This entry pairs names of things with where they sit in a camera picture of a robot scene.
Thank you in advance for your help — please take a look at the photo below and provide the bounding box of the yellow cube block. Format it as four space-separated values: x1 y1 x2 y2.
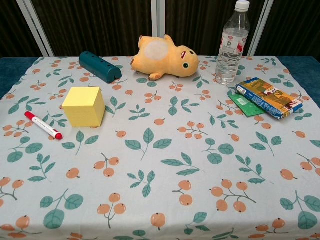
61 86 106 129

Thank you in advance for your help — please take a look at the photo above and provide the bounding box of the red and white marker pen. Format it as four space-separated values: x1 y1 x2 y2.
24 111 64 141

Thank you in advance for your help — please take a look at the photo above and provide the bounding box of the dark teal half-cylinder block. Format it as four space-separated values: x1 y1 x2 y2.
78 51 123 84

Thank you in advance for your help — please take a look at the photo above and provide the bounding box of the floral fruit print tablecloth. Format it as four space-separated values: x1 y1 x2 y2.
0 55 320 240

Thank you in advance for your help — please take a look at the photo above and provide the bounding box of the orange plush toy animal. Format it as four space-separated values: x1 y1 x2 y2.
131 34 200 81

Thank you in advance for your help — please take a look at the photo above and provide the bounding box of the green flat packet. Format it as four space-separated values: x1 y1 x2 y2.
228 93 267 118

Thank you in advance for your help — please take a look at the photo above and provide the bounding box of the clear plastic water bottle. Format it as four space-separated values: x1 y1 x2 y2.
215 0 251 86

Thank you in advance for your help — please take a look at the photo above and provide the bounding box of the blue and yellow snack package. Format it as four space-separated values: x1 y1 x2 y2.
235 77 304 120

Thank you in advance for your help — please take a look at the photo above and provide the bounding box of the dark pleated curtain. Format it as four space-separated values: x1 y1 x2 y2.
0 0 320 59

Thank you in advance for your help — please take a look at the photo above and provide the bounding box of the white metal frame post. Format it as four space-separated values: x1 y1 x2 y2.
15 0 55 58
246 0 275 57
150 0 167 38

